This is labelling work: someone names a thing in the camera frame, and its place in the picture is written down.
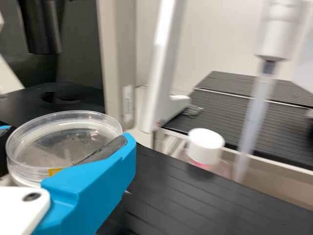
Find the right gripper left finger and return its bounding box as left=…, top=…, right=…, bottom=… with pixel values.
left=0, top=124, right=12, bottom=178

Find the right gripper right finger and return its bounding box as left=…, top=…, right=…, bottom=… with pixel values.
left=33, top=133, right=137, bottom=235

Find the petri dish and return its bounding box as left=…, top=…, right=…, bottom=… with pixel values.
left=5, top=110, right=123, bottom=188

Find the long black platform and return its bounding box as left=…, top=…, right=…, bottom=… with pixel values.
left=97, top=141, right=313, bottom=235

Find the white-capped bottle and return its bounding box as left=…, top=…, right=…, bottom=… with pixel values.
left=183, top=128, right=230, bottom=173

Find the cream microscope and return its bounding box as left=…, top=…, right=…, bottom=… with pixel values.
left=0, top=0, right=154, bottom=157

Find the white pipette stand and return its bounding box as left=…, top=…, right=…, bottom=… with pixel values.
left=144, top=0, right=192, bottom=135

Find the pipette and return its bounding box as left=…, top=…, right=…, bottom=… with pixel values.
left=233, top=0, right=307, bottom=185

